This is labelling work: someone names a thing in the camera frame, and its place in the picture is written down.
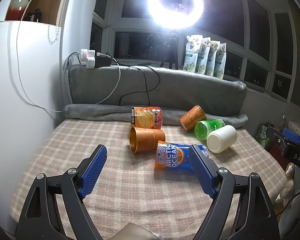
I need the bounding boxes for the white power strip chargers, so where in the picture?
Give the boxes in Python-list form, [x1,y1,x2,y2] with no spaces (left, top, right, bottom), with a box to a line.
[80,49,96,69]

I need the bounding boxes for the black power adapter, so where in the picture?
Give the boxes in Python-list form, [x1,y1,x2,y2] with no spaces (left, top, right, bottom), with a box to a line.
[95,56,111,68]

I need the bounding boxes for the grey back cushion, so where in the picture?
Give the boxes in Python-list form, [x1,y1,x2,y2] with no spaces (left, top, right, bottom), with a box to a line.
[68,65,247,116]

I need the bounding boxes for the gold brown cup back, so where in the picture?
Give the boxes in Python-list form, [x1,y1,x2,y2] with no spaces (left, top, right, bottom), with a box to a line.
[179,105,206,131]

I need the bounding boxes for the white plastic cup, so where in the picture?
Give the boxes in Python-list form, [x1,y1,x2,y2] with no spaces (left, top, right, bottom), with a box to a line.
[206,125,237,154]

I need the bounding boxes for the refill pouch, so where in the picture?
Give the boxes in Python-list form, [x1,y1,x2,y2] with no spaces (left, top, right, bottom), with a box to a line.
[183,35,203,73]
[195,37,211,74]
[213,43,226,80]
[205,41,221,76]

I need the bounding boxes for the orange chips paper cup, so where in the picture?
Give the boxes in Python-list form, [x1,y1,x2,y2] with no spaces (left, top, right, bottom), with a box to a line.
[131,106,163,129]

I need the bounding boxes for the black light tripod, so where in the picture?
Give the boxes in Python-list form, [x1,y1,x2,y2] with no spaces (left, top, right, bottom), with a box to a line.
[160,30,179,70]

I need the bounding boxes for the green plastic cup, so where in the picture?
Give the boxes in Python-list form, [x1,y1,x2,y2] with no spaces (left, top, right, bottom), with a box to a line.
[194,119,225,141]

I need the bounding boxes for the green white shopping bag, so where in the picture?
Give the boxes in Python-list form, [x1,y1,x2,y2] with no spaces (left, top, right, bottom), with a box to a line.
[256,122,270,148]

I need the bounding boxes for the dark glass bottle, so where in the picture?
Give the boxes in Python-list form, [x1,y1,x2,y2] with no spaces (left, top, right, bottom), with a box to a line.
[24,8,42,22]

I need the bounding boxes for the blue orange Arctic Ocean cup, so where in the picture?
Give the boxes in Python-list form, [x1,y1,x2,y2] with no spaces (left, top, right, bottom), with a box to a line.
[154,141,193,171]

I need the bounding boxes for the white charging cable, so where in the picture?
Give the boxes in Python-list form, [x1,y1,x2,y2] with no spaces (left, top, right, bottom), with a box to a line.
[7,0,122,113]

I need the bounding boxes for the gold brown cup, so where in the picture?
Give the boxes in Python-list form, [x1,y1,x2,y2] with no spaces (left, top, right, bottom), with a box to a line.
[179,105,206,131]
[129,127,165,154]

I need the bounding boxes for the white cabinet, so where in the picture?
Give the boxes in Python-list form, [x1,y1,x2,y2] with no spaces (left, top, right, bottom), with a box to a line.
[0,0,96,234]

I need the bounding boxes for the beige plush toy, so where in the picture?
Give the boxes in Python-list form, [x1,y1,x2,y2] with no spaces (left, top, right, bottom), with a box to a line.
[275,163,295,206]

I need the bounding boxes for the bright ring light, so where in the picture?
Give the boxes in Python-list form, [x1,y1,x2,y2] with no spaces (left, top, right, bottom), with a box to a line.
[147,0,204,30]

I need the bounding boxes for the black power cable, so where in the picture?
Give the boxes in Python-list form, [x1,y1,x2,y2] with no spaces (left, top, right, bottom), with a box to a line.
[106,53,161,107]

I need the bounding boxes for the gold brown cup front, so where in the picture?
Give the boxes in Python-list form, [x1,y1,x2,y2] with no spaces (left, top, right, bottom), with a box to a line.
[129,127,165,154]

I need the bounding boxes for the grey rolled blanket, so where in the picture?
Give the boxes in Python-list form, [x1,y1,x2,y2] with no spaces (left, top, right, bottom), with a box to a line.
[65,104,248,128]

